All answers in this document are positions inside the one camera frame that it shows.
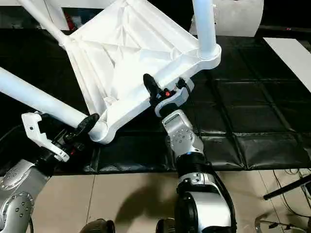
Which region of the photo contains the thin floor cable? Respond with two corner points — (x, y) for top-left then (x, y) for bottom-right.
(271, 167), (311, 217)

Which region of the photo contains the black monitor with red logo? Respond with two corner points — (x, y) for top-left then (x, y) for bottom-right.
(259, 25), (311, 33)

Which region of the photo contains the black metal stand bar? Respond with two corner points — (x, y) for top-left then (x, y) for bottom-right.
(263, 174), (311, 201)

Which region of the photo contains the black work mat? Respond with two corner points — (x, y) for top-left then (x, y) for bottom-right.
(0, 26), (311, 174)

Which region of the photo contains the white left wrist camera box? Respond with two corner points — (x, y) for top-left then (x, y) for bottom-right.
(21, 112), (70, 163)

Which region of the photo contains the grey left robot foot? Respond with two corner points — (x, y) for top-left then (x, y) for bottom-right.
(81, 218), (117, 233)

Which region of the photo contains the white plastic table top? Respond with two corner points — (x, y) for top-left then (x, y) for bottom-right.
(64, 0), (222, 144)

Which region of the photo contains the white glass door cabinet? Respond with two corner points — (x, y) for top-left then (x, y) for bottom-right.
(0, 0), (105, 32)

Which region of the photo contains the thin grey tripod stand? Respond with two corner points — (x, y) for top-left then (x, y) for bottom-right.
(254, 213), (311, 233)

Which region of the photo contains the flat white board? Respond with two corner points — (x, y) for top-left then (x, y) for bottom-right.
(263, 37), (311, 93)

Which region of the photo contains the white plastic table leg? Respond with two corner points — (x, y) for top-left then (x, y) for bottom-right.
(18, 0), (68, 46)
(0, 67), (98, 130)
(192, 0), (219, 59)

